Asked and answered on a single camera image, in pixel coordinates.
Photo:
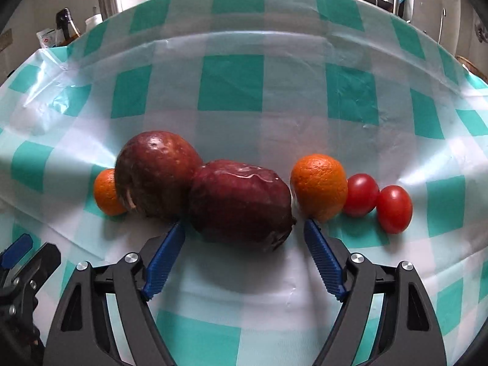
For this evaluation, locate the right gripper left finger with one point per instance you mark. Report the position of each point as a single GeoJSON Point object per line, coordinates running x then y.
{"type": "Point", "coordinates": [103, 317]}

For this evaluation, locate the green checkered tablecloth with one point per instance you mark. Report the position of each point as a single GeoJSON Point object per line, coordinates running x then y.
{"type": "Point", "coordinates": [264, 82]}

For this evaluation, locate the large wrinkled red apple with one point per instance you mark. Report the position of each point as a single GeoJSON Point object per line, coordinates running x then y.
{"type": "Point", "coordinates": [154, 172]}

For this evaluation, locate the dark red apple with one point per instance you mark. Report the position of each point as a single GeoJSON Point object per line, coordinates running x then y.
{"type": "Point", "coordinates": [240, 204]}

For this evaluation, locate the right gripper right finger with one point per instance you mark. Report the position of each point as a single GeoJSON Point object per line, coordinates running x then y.
{"type": "Point", "coordinates": [408, 332]}

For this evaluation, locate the dark glass bottle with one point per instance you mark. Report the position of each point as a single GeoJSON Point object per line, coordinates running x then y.
{"type": "Point", "coordinates": [66, 31]}

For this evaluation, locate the orange tangerine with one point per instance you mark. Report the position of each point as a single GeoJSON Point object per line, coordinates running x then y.
{"type": "Point", "coordinates": [319, 185]}
{"type": "Point", "coordinates": [105, 194]}

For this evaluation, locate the red cherry tomato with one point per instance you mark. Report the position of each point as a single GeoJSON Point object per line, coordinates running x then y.
{"type": "Point", "coordinates": [362, 194]}
{"type": "Point", "coordinates": [394, 209]}

